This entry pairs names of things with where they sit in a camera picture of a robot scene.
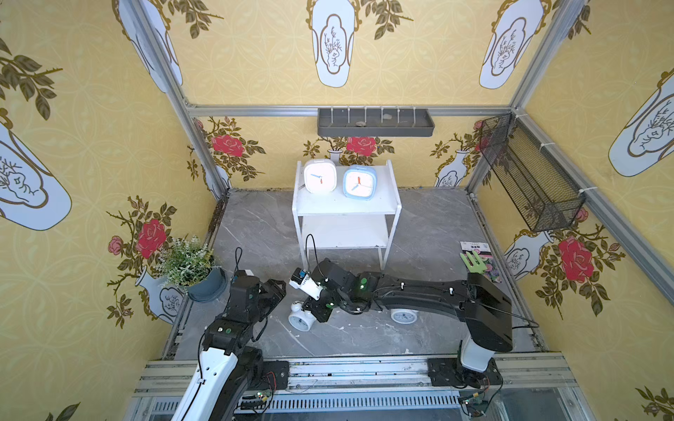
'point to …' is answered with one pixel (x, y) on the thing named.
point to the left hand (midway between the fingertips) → (285, 286)
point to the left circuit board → (254, 400)
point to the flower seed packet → (483, 250)
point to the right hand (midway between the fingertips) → (304, 313)
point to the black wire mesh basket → (546, 195)
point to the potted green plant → (190, 264)
